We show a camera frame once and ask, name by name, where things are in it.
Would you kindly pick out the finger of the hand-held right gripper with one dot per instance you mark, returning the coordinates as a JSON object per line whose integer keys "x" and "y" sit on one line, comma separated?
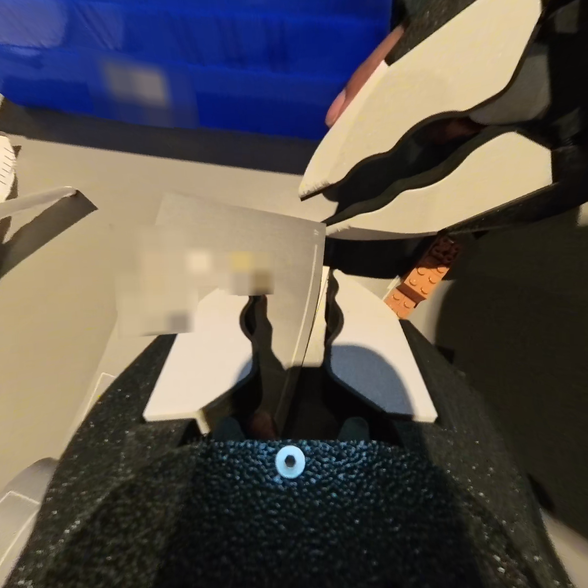
{"x": 482, "y": 183}
{"x": 413, "y": 82}

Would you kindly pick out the crumpled white paper pile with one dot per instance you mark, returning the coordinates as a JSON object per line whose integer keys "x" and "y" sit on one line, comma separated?
{"x": 5, "y": 165}

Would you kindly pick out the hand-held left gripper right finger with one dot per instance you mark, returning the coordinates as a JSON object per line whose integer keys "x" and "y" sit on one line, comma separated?
{"x": 381, "y": 367}

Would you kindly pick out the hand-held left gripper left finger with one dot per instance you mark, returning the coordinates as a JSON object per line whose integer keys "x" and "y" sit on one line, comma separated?
{"x": 206, "y": 367}

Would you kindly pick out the blue plastic bin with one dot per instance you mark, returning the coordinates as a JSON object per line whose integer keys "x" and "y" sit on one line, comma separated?
{"x": 252, "y": 55}

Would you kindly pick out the grey desk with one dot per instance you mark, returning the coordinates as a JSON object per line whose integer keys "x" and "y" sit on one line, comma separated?
{"x": 69, "y": 160}

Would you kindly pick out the grey instruction booklet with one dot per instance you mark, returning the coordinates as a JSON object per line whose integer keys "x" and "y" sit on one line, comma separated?
{"x": 285, "y": 257}

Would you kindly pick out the orange toy brick assembly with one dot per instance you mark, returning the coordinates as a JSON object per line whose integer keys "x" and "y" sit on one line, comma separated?
{"x": 422, "y": 280}

